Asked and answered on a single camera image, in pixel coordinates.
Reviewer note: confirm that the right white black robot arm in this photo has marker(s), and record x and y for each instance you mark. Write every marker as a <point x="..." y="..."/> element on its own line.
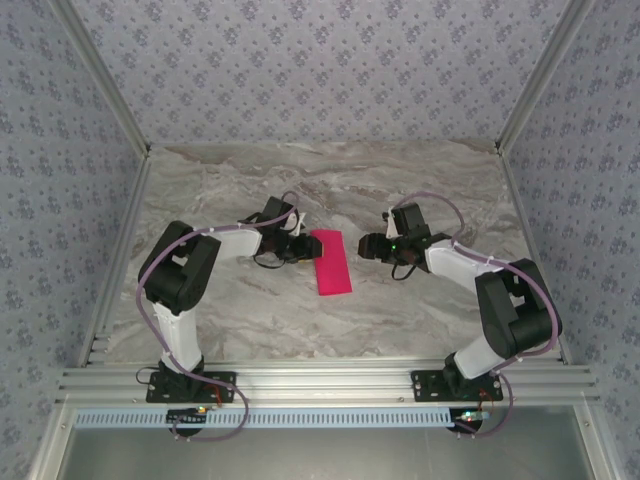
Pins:
<point x="505" y="310"/>

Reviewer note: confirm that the pink paper sheet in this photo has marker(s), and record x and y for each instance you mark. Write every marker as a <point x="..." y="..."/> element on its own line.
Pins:
<point x="334" y="267"/>

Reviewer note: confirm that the aluminium frame post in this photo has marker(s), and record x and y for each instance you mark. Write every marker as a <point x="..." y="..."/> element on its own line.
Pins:
<point x="107" y="87"/>
<point x="542" y="80"/>

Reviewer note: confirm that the left black controller board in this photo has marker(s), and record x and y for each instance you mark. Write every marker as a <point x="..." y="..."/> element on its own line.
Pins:
<point x="182" y="416"/>

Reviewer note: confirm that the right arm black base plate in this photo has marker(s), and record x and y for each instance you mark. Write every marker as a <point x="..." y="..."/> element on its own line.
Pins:
<point x="427" y="385"/>

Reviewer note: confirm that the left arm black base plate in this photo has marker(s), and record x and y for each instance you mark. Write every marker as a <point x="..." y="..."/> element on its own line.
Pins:
<point x="220" y="387"/>

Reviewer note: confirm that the grey metal sheet panel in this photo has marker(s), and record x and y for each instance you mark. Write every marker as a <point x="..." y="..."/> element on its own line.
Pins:
<point x="325" y="455"/>

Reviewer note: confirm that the aluminium side rail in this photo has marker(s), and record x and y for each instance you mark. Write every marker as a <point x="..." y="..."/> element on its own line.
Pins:
<point x="532" y="260"/>
<point x="117" y="260"/>

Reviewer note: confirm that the aluminium mounting rail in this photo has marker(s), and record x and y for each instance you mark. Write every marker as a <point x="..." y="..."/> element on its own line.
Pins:
<point x="325" y="382"/>

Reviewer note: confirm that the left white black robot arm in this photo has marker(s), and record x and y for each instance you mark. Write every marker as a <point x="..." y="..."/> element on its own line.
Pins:
<point x="182" y="325"/>

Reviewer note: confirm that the right black controller board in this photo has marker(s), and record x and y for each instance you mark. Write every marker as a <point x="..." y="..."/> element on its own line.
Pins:
<point x="465" y="422"/>

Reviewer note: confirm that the black controller board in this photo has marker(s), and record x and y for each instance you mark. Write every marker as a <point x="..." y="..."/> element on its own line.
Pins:
<point x="182" y="416"/>
<point x="465" y="422"/>

